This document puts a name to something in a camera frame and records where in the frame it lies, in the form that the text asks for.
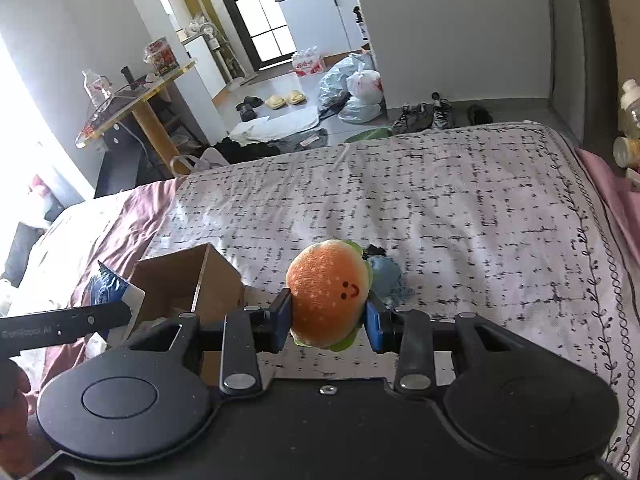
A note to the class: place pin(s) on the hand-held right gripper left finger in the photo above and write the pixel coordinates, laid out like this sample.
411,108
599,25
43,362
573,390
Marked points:
281,325

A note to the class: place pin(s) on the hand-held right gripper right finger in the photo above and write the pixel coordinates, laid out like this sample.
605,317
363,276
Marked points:
374,327

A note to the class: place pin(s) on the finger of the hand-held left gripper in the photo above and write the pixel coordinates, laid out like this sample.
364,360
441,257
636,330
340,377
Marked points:
65,325

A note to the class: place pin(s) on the grey-blue plush mouse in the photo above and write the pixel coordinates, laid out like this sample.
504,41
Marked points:
392,280

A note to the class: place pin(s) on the blue printed packet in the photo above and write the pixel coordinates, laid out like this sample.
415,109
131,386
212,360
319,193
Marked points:
107,290

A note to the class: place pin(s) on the burger plush toy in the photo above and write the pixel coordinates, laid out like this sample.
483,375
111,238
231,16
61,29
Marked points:
327,295

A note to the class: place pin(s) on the brown cardboard box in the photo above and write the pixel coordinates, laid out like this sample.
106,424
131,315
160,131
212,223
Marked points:
170,280

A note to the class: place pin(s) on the person's left hand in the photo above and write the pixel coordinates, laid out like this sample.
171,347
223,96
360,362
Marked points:
17,425

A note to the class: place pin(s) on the white duvet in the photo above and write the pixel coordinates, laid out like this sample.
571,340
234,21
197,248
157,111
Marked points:
60,260

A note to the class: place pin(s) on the white black-patterned blanket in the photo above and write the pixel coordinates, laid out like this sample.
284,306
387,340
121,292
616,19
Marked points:
450,210

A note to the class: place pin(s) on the black low cabinet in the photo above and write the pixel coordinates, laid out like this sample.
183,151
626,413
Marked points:
120,170

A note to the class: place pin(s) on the black clothes pile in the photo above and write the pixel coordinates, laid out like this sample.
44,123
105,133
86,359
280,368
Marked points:
245,150

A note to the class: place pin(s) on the white tote bag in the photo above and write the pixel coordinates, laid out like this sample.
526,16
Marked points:
205,160

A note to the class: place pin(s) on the grey cloth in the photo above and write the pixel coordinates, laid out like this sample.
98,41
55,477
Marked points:
300,140

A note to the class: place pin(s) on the white floor mat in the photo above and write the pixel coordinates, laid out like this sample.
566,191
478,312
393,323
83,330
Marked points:
285,125

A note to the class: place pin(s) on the black slipper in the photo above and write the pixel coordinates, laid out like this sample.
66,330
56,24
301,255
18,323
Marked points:
248,114
249,102

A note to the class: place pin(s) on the clear plastic bag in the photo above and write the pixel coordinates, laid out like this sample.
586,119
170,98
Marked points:
360,110

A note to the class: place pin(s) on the gold-edged round table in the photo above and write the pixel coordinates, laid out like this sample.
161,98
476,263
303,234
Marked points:
150,120

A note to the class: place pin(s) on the yellow slipper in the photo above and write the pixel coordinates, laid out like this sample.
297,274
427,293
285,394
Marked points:
295,96
275,101

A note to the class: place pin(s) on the black shoe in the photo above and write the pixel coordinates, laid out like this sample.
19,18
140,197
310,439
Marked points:
480,114

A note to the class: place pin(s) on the clear water bottle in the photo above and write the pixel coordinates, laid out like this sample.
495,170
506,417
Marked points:
95,87

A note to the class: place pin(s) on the white plastic bag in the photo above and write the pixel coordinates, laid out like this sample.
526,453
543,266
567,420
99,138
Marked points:
367,87

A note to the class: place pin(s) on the grey-blue plastic bag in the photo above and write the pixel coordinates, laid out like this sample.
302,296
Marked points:
337,80

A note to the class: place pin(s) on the pack of water bottles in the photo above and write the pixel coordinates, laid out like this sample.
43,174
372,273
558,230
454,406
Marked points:
307,62

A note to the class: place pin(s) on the small white cabinet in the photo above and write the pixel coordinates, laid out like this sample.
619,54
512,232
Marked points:
207,67

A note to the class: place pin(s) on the red printed snack bag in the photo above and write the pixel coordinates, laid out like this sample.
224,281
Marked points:
162,56

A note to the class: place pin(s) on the black spray bottle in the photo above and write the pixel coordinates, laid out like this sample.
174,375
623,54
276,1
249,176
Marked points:
361,25

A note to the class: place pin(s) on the white kitchen cabinet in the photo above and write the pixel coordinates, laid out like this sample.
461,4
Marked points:
320,20

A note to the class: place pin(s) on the white desk fan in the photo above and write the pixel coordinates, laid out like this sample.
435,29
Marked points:
202,27

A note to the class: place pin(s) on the black-framed glass door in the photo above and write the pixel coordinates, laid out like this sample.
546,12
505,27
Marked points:
260,10

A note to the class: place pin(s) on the clear plastic baby bottle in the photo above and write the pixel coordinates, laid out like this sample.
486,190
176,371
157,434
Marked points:
631,107

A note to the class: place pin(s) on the black upright panel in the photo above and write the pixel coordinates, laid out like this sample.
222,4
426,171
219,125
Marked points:
585,50

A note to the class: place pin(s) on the brown board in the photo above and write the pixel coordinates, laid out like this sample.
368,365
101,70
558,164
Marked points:
622,10

